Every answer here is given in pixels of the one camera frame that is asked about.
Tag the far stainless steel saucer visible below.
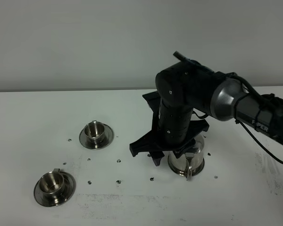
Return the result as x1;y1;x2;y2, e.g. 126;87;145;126
79;121;114;150

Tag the near stainless steel teacup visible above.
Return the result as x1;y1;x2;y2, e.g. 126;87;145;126
39;168;65;197

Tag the stainless steel teacup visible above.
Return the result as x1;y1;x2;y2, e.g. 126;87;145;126
39;168;65;197
83;121;105;144

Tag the stainless steel saucer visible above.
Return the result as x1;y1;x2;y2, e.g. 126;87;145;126
79;121;114;150
33;169;76;207

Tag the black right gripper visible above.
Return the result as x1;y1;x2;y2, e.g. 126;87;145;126
129;101;209;166

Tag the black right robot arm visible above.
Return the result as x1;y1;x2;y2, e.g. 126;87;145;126
129;62;283;165

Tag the near stainless steel saucer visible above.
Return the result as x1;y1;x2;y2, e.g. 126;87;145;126
33;169;76;207

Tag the stainless steel teapot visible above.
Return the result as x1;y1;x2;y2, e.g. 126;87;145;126
168;135;205;181

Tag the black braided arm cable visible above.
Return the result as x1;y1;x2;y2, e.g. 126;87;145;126
231;73;283;165

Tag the far stainless steel teacup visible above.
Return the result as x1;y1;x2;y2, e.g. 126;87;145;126
83;121;105;144

